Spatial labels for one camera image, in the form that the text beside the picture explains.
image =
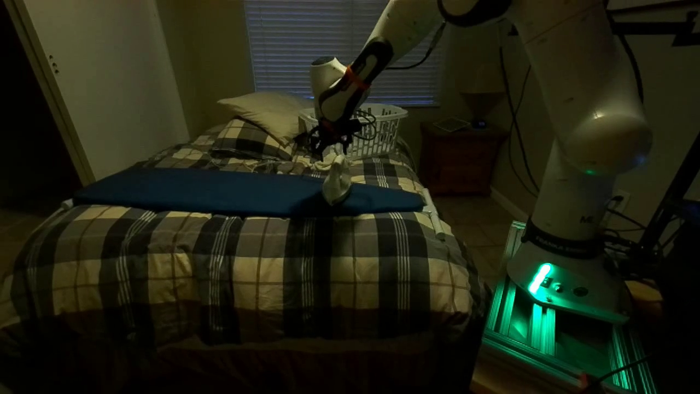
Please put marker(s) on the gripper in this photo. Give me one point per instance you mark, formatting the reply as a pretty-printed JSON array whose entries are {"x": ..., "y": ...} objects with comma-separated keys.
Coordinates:
[{"x": 331, "y": 134}]

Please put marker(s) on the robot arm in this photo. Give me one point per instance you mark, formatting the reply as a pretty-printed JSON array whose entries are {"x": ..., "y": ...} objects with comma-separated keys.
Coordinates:
[{"x": 569, "y": 82}]

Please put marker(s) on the white clothes iron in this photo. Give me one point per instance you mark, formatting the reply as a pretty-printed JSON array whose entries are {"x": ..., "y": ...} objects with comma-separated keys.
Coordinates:
[{"x": 336, "y": 183}]

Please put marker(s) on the white laundry basket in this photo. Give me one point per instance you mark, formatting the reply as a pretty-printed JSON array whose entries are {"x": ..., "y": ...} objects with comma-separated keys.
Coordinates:
[{"x": 385, "y": 128}]

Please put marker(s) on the beige pillow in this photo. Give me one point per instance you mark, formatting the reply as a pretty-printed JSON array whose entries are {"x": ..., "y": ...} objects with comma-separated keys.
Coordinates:
[{"x": 268, "y": 112}]

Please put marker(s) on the plaid pillow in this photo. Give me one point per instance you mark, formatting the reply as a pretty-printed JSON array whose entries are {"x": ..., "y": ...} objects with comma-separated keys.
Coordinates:
[{"x": 249, "y": 139}]

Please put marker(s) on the window with blinds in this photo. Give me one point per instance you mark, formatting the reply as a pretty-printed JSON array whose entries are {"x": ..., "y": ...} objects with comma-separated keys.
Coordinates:
[{"x": 284, "y": 44}]

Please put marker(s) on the square flat tray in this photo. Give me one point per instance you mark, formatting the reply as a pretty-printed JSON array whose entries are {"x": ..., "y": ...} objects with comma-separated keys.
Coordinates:
[{"x": 451, "y": 125}]

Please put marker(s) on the blue ironing board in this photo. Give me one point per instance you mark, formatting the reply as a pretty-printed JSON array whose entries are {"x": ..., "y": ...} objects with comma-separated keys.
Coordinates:
[{"x": 219, "y": 191}]

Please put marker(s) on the wooden nightstand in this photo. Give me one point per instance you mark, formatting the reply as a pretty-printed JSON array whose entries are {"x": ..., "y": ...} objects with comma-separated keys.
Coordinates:
[{"x": 462, "y": 161}]

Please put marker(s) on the small round device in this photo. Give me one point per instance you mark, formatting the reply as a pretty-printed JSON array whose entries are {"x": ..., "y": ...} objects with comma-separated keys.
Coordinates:
[{"x": 479, "y": 124}]

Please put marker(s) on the plaid comforter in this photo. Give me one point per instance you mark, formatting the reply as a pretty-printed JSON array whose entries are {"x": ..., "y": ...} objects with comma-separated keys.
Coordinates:
[{"x": 246, "y": 268}]

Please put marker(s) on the table lamp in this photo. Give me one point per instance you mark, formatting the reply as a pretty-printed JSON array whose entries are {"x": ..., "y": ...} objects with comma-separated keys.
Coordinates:
[{"x": 484, "y": 87}]

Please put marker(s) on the white door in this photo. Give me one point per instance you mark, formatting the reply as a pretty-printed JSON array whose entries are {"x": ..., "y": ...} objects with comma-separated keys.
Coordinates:
[{"x": 115, "y": 82}]

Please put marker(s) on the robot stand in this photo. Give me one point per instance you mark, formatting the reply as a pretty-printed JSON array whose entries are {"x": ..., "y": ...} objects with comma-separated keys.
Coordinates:
[{"x": 541, "y": 334}]

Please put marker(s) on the wall socket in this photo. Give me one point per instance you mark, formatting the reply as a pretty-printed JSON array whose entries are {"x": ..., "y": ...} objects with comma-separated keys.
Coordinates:
[{"x": 622, "y": 201}]

